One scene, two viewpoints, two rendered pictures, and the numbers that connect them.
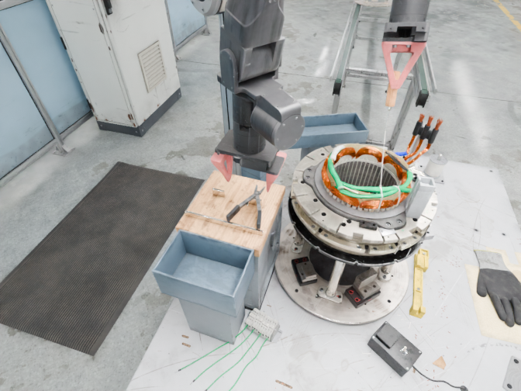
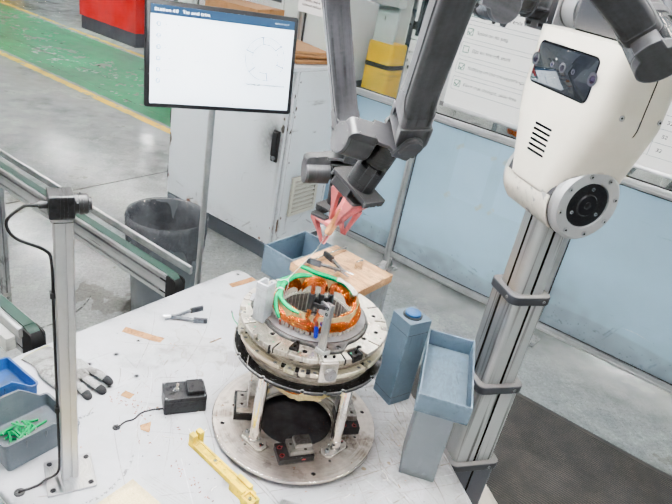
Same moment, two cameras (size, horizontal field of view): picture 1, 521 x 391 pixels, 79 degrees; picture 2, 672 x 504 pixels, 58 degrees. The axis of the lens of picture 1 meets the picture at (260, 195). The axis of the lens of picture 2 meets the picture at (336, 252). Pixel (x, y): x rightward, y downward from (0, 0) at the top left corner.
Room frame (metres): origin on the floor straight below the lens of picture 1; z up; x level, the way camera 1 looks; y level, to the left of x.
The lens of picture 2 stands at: (0.85, -1.29, 1.80)
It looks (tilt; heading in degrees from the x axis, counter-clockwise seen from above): 26 degrees down; 106
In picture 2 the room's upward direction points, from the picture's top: 11 degrees clockwise
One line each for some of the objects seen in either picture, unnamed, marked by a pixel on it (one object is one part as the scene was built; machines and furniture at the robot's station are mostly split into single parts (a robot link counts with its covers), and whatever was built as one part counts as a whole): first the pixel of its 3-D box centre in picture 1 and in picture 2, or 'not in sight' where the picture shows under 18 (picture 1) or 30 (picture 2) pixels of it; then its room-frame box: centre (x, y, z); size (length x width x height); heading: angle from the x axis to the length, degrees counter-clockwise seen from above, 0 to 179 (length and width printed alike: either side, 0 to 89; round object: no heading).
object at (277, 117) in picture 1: (267, 95); (329, 159); (0.43, -0.01, 1.37); 0.11 x 0.09 x 0.12; 37
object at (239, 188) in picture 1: (234, 209); (341, 272); (0.49, 0.06, 1.05); 0.20 x 0.19 x 0.02; 161
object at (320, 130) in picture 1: (317, 160); (432, 415); (0.83, -0.19, 0.92); 0.25 x 0.11 x 0.28; 98
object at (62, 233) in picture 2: not in sight; (66, 361); (0.20, -0.61, 1.07); 0.03 x 0.03 x 0.57; 49
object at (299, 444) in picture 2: not in sight; (299, 444); (0.58, -0.33, 0.83); 0.05 x 0.04 x 0.02; 40
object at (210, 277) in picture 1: (212, 295); (292, 288); (0.35, 0.11, 0.92); 0.17 x 0.11 x 0.28; 71
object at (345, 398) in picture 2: not in sight; (341, 414); (0.65, -0.28, 0.91); 0.02 x 0.02 x 0.21
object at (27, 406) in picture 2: not in sight; (27, 423); (0.06, -0.57, 0.82); 0.16 x 0.14 x 0.07; 73
